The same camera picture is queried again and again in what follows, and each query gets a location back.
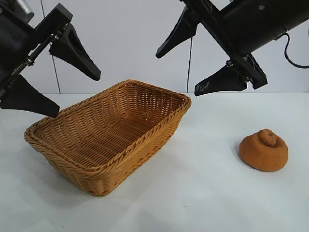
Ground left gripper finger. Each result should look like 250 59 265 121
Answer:
0 74 60 119
49 23 101 82

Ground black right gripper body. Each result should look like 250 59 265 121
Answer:
180 0 286 90

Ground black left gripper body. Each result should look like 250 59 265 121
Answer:
0 3 73 97

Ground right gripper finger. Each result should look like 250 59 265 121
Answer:
194 65 249 97
155 6 197 59

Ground brown bread bun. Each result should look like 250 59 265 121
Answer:
239 129 289 173

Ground woven tan wicker basket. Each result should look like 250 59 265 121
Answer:
24 79 192 197

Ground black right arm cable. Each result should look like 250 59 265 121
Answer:
277 32 309 68

